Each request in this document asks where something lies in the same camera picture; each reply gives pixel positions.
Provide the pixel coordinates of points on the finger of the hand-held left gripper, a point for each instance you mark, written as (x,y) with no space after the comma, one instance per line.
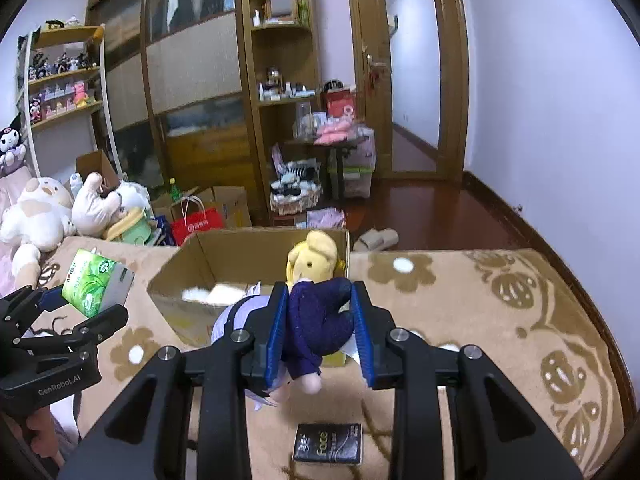
(30,305)
(95,327)

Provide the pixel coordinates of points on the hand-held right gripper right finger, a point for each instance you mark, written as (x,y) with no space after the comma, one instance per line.
(362,345)

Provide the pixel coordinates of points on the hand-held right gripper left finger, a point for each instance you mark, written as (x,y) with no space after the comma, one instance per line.
(277,340)

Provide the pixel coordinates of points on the doll with navy clothes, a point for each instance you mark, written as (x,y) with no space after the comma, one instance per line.
(320,320)

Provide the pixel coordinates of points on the green tissue pack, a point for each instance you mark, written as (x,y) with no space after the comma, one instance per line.
(95,280)

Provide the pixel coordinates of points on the person's left hand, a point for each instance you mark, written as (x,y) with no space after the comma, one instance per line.
(42,430)

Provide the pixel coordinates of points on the cream brown-spotted plush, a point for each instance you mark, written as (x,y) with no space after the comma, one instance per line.
(35,210)

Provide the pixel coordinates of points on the beige floral blanket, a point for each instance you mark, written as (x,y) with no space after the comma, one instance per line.
(450,300)

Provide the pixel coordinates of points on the beige slipper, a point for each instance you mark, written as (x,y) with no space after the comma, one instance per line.
(387,236)
(365,242)

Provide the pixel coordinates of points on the black tissue pack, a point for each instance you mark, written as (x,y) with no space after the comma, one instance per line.
(327,445)

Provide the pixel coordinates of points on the green and yellow plush toy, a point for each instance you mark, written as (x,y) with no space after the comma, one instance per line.
(132,227)

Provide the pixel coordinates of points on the blue bag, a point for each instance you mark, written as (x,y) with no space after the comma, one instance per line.
(161,232)

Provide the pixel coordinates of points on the white plush toy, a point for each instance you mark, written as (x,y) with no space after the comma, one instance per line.
(95,205)

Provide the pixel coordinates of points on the pink cloth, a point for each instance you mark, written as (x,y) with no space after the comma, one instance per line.
(325,219)

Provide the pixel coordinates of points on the white fluffy plush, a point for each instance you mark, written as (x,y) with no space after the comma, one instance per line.
(134,196)

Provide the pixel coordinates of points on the low open cardboard box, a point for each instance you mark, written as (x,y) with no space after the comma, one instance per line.
(232,207)

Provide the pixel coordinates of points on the wicker basket of socks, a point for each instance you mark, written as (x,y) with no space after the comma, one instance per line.
(295,195)

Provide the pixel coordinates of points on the tall open cardboard box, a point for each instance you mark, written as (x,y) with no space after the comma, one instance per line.
(95,162)

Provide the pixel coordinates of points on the green bottle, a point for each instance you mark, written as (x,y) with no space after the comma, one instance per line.
(175,190)

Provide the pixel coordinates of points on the black and purple plush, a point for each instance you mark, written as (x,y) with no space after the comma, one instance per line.
(11,145)

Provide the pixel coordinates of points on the clear storage box green lid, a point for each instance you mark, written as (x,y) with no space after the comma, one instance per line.
(357,170)

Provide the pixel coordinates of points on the small dark table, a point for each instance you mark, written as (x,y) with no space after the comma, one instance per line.
(340,152)

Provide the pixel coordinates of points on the row of pink boxed figures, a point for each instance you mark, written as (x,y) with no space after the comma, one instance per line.
(62,102)

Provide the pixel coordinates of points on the pink packets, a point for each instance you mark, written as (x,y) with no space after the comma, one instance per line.
(334,132)

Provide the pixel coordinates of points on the clear plastic container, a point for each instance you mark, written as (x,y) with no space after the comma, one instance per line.
(303,120)

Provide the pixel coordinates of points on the wooden corner shelf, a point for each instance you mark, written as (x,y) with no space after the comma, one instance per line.
(250,110)

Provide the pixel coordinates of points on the red bag with white circle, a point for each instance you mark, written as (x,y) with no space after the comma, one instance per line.
(341,105)

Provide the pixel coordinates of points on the row of dark figurines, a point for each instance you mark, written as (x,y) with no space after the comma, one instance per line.
(60,65)

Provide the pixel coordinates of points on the row of small cosmetic bottles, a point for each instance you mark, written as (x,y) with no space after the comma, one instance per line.
(285,91)

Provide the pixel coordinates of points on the red hanging ornament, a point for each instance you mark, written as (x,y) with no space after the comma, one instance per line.
(374,82)

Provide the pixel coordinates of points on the white and yellow display shelf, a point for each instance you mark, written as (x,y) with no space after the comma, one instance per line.
(65,37)

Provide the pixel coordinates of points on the wooden wardrobe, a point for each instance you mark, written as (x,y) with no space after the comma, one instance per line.
(195,60)

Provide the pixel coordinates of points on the wooden door with glass panel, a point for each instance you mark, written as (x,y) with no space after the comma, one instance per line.
(367,20)

